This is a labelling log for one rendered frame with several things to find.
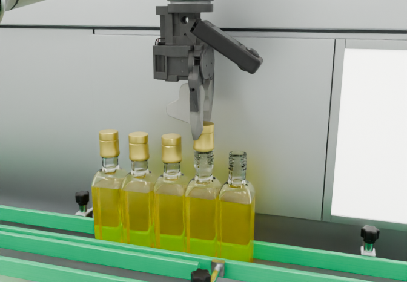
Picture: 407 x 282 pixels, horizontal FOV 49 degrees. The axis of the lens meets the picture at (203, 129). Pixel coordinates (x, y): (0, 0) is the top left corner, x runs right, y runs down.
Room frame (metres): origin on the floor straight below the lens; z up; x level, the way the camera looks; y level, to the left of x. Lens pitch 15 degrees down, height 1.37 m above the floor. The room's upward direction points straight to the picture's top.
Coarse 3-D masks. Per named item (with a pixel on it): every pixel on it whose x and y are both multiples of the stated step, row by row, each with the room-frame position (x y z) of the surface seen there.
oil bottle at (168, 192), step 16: (160, 176) 0.72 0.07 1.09; (176, 176) 0.71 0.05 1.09; (160, 192) 0.70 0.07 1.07; (176, 192) 0.69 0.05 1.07; (160, 208) 0.70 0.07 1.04; (176, 208) 0.69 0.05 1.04; (160, 224) 0.70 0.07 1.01; (176, 224) 0.69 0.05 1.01; (160, 240) 0.70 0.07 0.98; (176, 240) 0.69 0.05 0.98
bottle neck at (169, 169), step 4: (164, 164) 0.72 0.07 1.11; (168, 164) 0.71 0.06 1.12; (172, 164) 0.71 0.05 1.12; (176, 164) 0.71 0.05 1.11; (164, 168) 0.72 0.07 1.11; (168, 168) 0.71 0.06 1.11; (172, 168) 0.71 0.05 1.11; (176, 168) 0.71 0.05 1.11; (164, 172) 0.72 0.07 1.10; (168, 172) 0.71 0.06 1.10; (172, 172) 0.71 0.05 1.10; (176, 172) 0.71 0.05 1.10; (172, 176) 0.71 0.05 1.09
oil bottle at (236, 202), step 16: (224, 192) 0.67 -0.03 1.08; (240, 192) 0.67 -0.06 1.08; (224, 208) 0.67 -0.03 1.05; (240, 208) 0.66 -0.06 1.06; (224, 224) 0.67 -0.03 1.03; (240, 224) 0.66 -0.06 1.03; (224, 240) 0.67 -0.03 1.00; (240, 240) 0.66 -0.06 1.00; (224, 256) 0.67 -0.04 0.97; (240, 256) 0.66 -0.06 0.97
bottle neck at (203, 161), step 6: (198, 156) 0.70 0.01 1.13; (204, 156) 0.69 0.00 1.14; (210, 156) 0.70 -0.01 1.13; (198, 162) 0.70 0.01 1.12; (204, 162) 0.69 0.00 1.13; (210, 162) 0.70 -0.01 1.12; (198, 168) 0.70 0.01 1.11; (204, 168) 0.69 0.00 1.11; (210, 168) 0.70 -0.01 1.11; (198, 174) 0.70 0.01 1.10; (204, 174) 0.70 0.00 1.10; (210, 174) 0.70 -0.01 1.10
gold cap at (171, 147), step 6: (162, 138) 0.72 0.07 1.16; (168, 138) 0.71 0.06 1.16; (174, 138) 0.71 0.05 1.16; (180, 138) 0.72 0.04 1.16; (162, 144) 0.72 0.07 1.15; (168, 144) 0.71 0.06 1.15; (174, 144) 0.71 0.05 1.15; (180, 144) 0.72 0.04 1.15; (162, 150) 0.72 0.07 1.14; (168, 150) 0.71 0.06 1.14; (174, 150) 0.71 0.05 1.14; (180, 150) 0.72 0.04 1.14; (162, 156) 0.72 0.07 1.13; (168, 156) 0.71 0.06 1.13; (174, 156) 0.71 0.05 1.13; (180, 156) 0.72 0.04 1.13; (168, 162) 0.71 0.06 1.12; (174, 162) 0.71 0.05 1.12
